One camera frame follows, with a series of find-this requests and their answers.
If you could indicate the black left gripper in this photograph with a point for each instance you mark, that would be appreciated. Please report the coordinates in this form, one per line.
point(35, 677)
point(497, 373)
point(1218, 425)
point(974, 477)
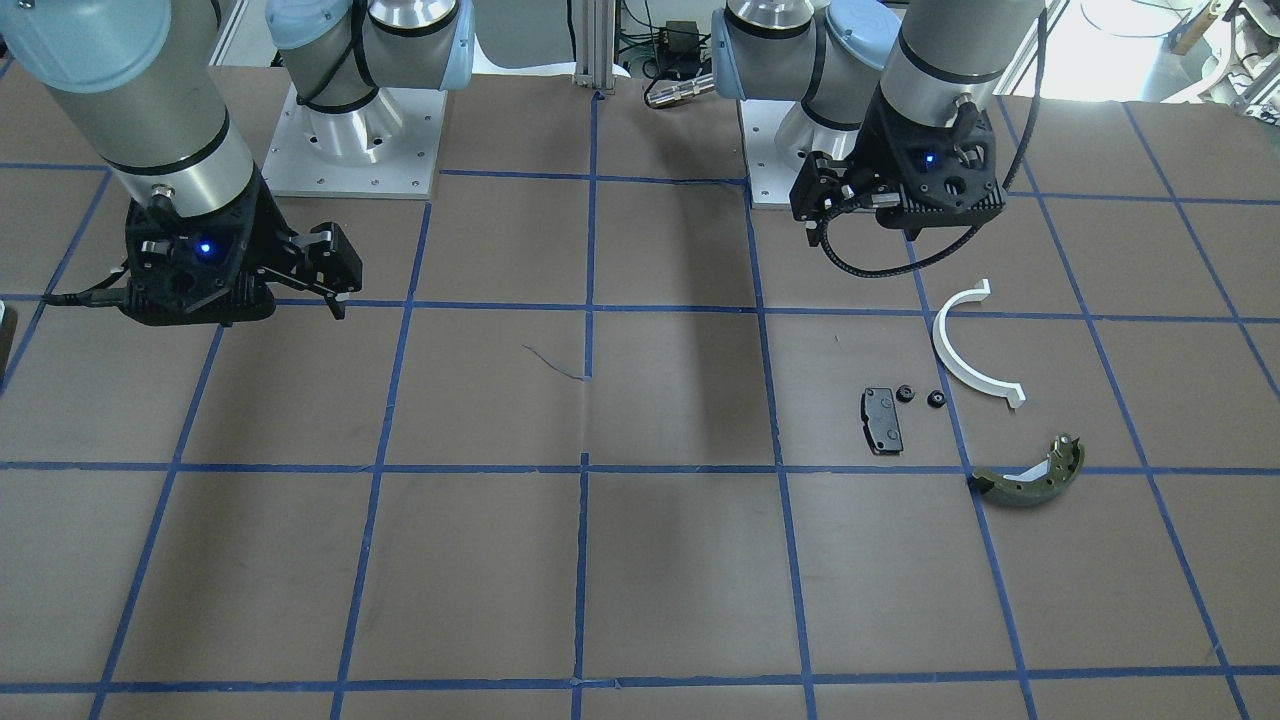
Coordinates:
point(878, 150)

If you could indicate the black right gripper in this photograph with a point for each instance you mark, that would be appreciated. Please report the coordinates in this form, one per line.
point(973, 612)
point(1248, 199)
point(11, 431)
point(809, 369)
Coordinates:
point(268, 232)

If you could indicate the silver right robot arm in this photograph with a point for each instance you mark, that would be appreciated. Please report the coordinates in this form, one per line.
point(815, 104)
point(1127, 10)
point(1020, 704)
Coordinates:
point(133, 77)

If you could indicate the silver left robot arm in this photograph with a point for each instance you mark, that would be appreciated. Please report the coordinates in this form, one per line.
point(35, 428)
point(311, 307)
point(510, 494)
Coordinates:
point(913, 89)

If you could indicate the black brake pad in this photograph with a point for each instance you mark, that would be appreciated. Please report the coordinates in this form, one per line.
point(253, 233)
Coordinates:
point(880, 421)

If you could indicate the olive brake shoe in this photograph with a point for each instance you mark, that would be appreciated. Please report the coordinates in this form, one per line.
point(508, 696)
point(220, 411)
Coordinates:
point(1042, 483)

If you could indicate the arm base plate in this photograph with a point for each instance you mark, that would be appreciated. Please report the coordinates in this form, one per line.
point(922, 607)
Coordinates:
point(387, 150)
point(777, 135)

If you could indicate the white curved plastic bracket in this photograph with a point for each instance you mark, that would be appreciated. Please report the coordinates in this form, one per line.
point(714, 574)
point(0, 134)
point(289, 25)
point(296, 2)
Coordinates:
point(1011, 392)

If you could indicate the aluminium frame post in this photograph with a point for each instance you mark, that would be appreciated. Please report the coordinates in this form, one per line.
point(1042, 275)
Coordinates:
point(593, 27)

